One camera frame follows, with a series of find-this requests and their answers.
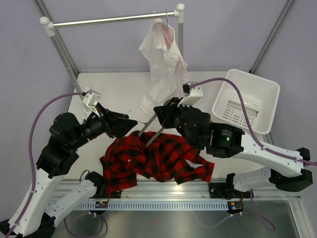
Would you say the grey clothes hanger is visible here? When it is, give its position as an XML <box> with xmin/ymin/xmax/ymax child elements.
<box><xmin>131</xmin><ymin>114</ymin><xmax>165</xmax><ymax>147</ymax></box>

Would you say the white shirt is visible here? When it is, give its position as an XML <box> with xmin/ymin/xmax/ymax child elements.
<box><xmin>139</xmin><ymin>19</ymin><xmax>189</xmax><ymax>116</ymax></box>

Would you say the perforated cable duct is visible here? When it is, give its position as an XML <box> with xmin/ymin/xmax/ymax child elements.
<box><xmin>74</xmin><ymin>200</ymin><xmax>228</xmax><ymax>211</ymax></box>

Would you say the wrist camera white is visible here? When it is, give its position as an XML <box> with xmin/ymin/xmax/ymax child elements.
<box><xmin>82</xmin><ymin>89</ymin><xmax>101</xmax><ymax>116</ymax></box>
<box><xmin>177</xmin><ymin>81</ymin><xmax>203</xmax><ymax>108</ymax></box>

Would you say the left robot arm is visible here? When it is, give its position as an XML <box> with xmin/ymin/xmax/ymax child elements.
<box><xmin>0</xmin><ymin>104</ymin><xmax>138</xmax><ymax>238</ymax></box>

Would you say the red clothes hanger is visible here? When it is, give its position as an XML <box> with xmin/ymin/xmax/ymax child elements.
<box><xmin>158</xmin><ymin>10</ymin><xmax>174</xmax><ymax>52</ymax></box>

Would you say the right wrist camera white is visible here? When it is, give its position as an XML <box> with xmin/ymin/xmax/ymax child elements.
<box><xmin>177</xmin><ymin>81</ymin><xmax>203</xmax><ymax>108</ymax></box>

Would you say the white plastic basket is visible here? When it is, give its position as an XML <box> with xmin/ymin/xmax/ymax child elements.
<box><xmin>212</xmin><ymin>69</ymin><xmax>280</xmax><ymax>135</ymax></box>

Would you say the white metal clothes rack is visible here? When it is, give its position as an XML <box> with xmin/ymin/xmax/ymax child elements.
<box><xmin>39</xmin><ymin>3</ymin><xmax>186</xmax><ymax>117</ymax></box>

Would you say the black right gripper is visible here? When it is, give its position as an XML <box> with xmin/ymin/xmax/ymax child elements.
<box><xmin>155</xmin><ymin>97</ymin><xmax>200</xmax><ymax>149</ymax></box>

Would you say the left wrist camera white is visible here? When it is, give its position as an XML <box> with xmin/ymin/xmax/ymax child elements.
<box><xmin>82</xmin><ymin>89</ymin><xmax>101</xmax><ymax>116</ymax></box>

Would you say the aluminium rail frame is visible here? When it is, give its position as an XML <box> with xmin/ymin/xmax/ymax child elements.
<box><xmin>53</xmin><ymin>179</ymin><xmax>302</xmax><ymax>200</ymax></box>

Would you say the red black plaid shirt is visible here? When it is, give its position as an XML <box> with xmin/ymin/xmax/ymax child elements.
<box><xmin>100</xmin><ymin>131</ymin><xmax>214</xmax><ymax>194</ymax></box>

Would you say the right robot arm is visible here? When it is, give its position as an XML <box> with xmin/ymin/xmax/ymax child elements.
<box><xmin>154</xmin><ymin>98</ymin><xmax>313</xmax><ymax>198</ymax></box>

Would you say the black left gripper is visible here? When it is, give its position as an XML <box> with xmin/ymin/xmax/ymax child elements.
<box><xmin>70</xmin><ymin>102</ymin><xmax>138</xmax><ymax>150</ymax></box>

